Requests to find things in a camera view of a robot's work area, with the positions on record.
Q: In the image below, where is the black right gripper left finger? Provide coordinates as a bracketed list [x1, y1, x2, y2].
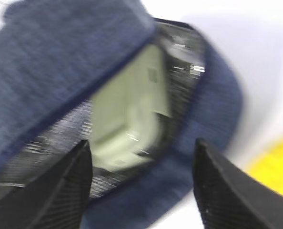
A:
[0, 140, 92, 229]

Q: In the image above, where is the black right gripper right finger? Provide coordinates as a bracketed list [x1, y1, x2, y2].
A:
[192, 138, 283, 229]

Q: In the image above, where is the yellow lemon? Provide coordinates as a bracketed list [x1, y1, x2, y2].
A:
[247, 138, 283, 196]

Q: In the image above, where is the green lidded glass container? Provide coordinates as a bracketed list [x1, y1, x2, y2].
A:
[90, 44, 171, 172]

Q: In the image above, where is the navy blue lunch bag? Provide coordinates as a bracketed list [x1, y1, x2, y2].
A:
[0, 0, 243, 229]

